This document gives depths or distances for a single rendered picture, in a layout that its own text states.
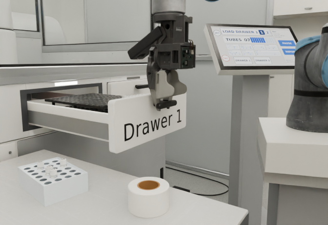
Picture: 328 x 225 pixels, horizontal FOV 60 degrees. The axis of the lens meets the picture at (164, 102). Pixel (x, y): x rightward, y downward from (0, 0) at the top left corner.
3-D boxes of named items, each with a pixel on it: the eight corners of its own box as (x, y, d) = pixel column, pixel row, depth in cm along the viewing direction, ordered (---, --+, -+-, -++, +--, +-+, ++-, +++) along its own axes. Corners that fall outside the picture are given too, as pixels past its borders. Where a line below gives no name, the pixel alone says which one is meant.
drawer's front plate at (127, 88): (158, 103, 125) (158, 78, 123) (111, 113, 101) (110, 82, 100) (155, 102, 126) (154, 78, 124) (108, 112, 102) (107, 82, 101)
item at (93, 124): (177, 121, 81) (177, 100, 80) (113, 144, 60) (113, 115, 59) (83, 108, 103) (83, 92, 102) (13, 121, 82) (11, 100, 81)
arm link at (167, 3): (144, -5, 62) (165, 1, 68) (145, 16, 62) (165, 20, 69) (174, -10, 58) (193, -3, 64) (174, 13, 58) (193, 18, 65)
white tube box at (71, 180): (88, 191, 54) (87, 172, 54) (45, 207, 48) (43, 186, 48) (58, 173, 63) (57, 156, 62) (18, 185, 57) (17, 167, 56)
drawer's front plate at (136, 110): (186, 126, 82) (186, 88, 80) (114, 154, 58) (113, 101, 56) (180, 126, 82) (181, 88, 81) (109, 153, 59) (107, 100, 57)
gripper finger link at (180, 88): (184, 111, 66) (181, 71, 64) (163, 108, 70) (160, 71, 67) (191, 107, 69) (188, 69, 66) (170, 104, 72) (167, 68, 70)
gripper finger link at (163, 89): (169, 113, 61) (172, 70, 60) (147, 110, 64) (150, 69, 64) (176, 112, 63) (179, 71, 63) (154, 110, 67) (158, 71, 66)
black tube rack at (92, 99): (146, 120, 82) (146, 97, 81) (101, 132, 68) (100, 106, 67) (93, 112, 94) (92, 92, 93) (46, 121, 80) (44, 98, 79)
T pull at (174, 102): (177, 105, 70) (177, 99, 69) (159, 110, 63) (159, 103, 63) (165, 104, 72) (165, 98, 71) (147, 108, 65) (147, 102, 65)
